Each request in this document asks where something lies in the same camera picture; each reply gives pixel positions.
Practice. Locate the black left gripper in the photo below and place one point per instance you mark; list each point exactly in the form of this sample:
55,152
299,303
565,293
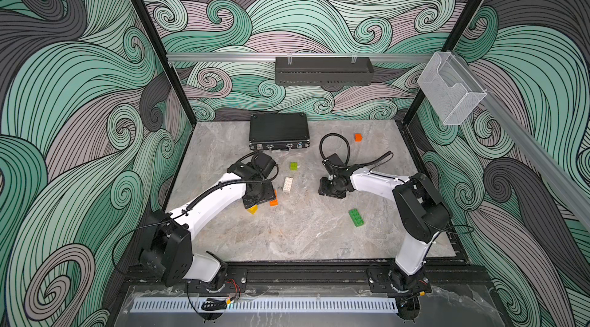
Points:
269,194

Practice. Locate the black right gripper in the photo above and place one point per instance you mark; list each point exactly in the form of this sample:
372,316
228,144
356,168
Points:
322,189

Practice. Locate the yellow lego brick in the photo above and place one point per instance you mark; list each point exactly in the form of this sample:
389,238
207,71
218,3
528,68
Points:
253,209

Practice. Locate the orange long lego brick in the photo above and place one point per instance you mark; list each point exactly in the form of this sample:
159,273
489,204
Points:
274,201

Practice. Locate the dark green long lego brick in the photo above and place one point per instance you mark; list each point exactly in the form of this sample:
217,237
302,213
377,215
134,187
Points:
356,218

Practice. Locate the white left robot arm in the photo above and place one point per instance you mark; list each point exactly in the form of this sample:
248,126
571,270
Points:
166,242

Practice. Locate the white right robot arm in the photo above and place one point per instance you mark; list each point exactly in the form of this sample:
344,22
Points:
423,213

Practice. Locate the white lego brick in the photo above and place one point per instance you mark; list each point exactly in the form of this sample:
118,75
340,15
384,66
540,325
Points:
288,184

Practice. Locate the black hard carrying case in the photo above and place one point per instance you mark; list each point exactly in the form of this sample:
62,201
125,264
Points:
278,131

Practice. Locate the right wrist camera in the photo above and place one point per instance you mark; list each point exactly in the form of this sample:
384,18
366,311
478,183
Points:
334,165

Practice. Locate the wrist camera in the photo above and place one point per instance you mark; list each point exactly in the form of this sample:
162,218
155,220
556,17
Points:
334,165
257,165

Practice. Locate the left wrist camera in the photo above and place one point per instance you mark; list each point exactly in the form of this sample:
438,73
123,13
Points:
257,165

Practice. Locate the black wall-mounted tray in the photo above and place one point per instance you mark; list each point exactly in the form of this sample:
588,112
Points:
330,72

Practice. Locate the white slotted cable duct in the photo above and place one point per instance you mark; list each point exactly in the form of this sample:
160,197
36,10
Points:
269,305

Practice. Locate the clear acrylic wall holder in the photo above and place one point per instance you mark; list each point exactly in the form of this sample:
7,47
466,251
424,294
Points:
451,88

